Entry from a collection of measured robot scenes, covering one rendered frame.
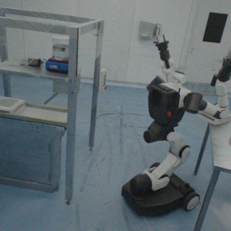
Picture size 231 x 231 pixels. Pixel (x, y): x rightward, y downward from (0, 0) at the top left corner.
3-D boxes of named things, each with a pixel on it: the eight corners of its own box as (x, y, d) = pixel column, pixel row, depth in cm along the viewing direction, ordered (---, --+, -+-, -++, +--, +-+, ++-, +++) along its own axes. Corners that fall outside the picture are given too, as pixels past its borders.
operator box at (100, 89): (104, 89, 305) (106, 68, 294) (102, 93, 290) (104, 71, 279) (100, 88, 306) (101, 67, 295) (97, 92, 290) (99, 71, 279)
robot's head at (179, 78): (179, 86, 198) (182, 75, 194) (170, 82, 205) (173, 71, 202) (185, 85, 201) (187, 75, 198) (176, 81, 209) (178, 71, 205)
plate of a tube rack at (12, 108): (25, 101, 234) (25, 99, 234) (11, 112, 212) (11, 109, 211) (0, 98, 236) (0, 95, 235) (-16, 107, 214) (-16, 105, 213)
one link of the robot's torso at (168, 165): (157, 187, 234) (187, 146, 233) (144, 174, 248) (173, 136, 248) (165, 191, 244) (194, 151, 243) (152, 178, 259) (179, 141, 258)
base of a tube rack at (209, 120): (230, 121, 251) (231, 118, 250) (214, 125, 238) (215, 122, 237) (210, 111, 270) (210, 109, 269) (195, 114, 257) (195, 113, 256)
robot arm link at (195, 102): (204, 114, 188) (192, 108, 182) (195, 113, 196) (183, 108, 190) (209, 99, 190) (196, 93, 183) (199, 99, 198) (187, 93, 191)
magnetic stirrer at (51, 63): (76, 67, 217) (77, 57, 213) (69, 73, 197) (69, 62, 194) (54, 64, 218) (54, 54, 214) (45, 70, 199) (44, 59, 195)
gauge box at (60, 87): (80, 91, 229) (80, 71, 221) (76, 95, 219) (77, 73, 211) (57, 88, 231) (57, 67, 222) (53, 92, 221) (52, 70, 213)
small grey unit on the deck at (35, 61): (44, 65, 213) (43, 57, 211) (40, 66, 207) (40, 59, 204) (30, 62, 214) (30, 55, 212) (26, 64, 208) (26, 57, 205)
